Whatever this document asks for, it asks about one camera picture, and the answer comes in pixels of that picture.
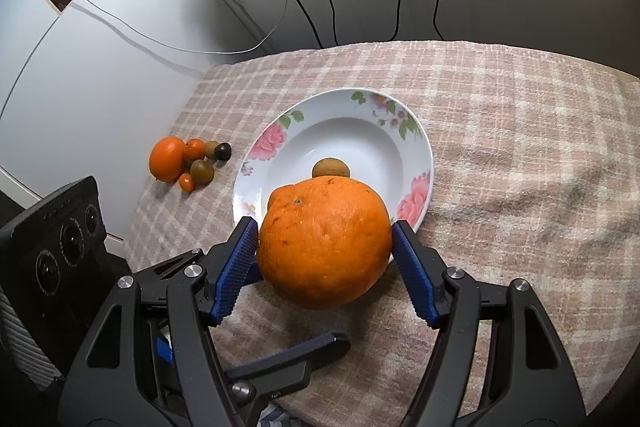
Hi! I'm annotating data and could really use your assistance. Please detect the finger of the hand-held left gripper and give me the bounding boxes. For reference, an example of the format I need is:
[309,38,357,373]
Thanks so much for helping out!
[222,332,352,410]
[137,248,206,283]

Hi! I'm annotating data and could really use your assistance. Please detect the person's left forearm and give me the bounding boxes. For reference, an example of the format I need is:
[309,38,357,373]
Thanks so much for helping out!
[0,286,57,383]

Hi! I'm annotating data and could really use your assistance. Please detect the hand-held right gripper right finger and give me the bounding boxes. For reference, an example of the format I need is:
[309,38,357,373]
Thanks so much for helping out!
[391,220,587,427]

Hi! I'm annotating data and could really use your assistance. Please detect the checked beige tablecloth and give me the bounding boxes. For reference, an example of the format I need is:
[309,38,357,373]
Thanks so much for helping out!
[122,39,640,427]

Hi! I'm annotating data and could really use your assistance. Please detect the blue checked cloth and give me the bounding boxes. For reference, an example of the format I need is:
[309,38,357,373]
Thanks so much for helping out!
[257,404,292,427]

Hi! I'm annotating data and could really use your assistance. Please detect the large bumpy orange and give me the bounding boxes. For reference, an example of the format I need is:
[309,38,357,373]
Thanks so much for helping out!
[256,175,394,311]

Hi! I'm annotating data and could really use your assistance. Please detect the large smooth orange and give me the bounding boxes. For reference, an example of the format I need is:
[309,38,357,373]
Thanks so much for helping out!
[148,136,187,182]

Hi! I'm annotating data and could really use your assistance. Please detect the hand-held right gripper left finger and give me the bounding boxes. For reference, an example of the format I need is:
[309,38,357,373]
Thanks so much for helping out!
[57,217,263,427]

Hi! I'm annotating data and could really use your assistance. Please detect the white floral plate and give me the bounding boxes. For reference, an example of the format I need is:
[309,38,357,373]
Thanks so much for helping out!
[231,88,435,266]

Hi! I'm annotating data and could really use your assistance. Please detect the small tangerine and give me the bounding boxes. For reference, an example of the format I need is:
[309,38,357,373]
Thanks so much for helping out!
[183,138,206,162]

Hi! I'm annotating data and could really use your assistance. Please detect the brown kiwi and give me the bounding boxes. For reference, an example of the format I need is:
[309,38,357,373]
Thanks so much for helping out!
[312,158,351,180]

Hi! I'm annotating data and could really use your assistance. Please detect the green-brown round fruit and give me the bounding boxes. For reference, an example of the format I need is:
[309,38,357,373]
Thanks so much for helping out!
[189,159,215,184]

